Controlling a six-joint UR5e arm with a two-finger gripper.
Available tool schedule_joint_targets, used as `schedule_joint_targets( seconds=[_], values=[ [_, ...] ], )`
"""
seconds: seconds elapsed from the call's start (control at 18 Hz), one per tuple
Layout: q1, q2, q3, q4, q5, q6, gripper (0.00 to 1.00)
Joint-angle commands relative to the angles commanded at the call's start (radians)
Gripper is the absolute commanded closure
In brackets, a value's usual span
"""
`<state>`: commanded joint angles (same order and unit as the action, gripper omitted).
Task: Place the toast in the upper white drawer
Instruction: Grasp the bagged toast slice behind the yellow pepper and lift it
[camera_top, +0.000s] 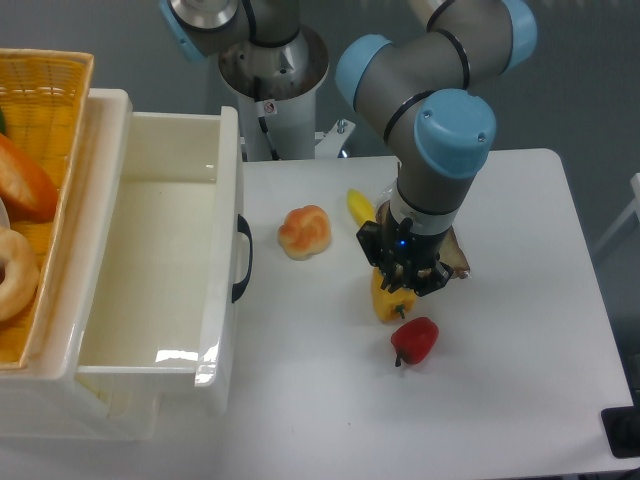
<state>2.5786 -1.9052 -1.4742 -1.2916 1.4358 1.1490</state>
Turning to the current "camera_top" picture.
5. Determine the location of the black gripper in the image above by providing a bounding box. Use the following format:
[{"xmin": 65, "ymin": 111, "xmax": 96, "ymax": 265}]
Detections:
[{"xmin": 356, "ymin": 213, "xmax": 454, "ymax": 297}]

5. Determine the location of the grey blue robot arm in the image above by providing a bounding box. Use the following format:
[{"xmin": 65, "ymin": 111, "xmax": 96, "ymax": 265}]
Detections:
[{"xmin": 159, "ymin": 1, "xmax": 537, "ymax": 296}]

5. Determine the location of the white upper drawer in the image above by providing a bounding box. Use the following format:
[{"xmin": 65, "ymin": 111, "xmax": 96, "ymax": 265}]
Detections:
[{"xmin": 78, "ymin": 107, "xmax": 243, "ymax": 415}]

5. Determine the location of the yellow bell pepper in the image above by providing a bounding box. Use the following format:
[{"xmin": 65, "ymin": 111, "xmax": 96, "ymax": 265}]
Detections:
[{"xmin": 370, "ymin": 268, "xmax": 417, "ymax": 323}]

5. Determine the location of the red bell pepper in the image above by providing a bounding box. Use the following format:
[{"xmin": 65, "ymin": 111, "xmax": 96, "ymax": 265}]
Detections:
[{"xmin": 390, "ymin": 317, "xmax": 439, "ymax": 367}]

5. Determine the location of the yellow banana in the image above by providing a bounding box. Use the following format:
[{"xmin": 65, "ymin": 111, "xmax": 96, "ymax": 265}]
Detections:
[{"xmin": 346, "ymin": 189, "xmax": 376, "ymax": 228}]

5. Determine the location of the orange swirl bread roll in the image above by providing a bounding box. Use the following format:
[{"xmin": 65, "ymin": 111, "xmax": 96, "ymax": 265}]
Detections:
[{"xmin": 277, "ymin": 205, "xmax": 332, "ymax": 260}]

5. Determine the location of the black device at edge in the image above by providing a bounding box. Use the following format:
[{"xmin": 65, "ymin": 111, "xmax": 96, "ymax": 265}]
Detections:
[{"xmin": 601, "ymin": 406, "xmax": 639, "ymax": 459}]

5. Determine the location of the beige bagel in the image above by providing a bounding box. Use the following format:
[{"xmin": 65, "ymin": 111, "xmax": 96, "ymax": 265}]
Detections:
[{"xmin": 1, "ymin": 227, "xmax": 40, "ymax": 321}]

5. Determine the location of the orange croissant bread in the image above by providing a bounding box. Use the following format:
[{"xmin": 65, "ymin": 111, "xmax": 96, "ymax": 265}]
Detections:
[{"xmin": 1, "ymin": 134, "xmax": 59, "ymax": 222}]

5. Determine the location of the yellow woven basket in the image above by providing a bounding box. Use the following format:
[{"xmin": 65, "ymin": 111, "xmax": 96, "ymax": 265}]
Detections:
[{"xmin": 1, "ymin": 48, "xmax": 94, "ymax": 371}]

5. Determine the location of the green vegetable in basket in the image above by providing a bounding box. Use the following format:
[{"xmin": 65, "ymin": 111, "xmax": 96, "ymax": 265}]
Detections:
[{"xmin": 0, "ymin": 109, "xmax": 7, "ymax": 136}]

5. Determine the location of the black drawer handle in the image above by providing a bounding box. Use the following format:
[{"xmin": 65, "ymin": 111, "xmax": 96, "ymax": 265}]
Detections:
[{"xmin": 231, "ymin": 214, "xmax": 254, "ymax": 303}]

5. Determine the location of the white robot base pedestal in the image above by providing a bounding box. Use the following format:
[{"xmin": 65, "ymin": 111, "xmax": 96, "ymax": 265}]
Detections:
[{"xmin": 218, "ymin": 25, "xmax": 329, "ymax": 162}]

